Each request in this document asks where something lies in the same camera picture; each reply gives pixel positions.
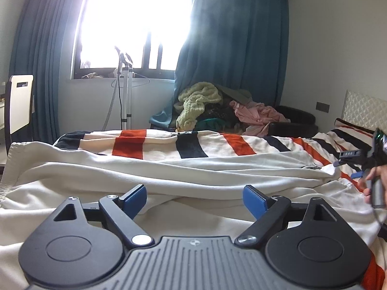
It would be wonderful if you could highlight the pink garment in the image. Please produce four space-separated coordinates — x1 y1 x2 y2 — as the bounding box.
229 100 291 137

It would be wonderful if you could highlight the garment steamer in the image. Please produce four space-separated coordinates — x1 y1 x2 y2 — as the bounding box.
102 45 135 132

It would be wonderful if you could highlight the person's right hand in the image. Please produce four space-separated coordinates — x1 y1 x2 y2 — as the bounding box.
358 164 387 208

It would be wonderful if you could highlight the window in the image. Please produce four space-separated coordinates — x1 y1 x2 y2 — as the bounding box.
70 0 194 81

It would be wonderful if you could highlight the teal green garment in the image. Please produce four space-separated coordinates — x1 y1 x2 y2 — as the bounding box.
197 118 228 131

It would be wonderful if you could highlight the white quilted headboard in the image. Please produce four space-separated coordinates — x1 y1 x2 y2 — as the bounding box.
342 90 387 134

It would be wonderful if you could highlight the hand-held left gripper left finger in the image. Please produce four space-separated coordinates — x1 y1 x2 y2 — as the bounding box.
53 184 155 247

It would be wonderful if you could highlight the olive grey garment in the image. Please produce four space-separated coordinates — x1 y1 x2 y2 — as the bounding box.
218 85 253 104

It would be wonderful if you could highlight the wire clothes hanger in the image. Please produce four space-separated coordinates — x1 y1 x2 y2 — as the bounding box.
132 72 151 87

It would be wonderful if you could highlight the cream white jacket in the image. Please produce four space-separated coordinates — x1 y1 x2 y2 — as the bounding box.
0 140 384 290

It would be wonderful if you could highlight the striped blanket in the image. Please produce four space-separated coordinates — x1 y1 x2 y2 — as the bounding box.
53 118 387 290

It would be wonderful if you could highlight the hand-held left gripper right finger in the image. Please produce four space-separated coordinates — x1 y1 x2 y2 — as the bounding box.
234 184 339 246

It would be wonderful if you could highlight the white and black chair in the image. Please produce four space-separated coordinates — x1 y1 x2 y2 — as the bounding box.
4 74 35 155

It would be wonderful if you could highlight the dark patterned garment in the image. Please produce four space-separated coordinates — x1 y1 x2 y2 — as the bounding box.
205 106 237 122

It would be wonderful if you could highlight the black armchair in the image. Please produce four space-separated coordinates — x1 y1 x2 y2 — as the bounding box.
267 105 319 137

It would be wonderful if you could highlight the blue curtain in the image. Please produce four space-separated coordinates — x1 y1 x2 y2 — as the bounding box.
149 0 290 131
7 0 98 146

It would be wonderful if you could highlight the green knitted blanket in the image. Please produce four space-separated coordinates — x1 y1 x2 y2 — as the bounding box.
174 81 224 132

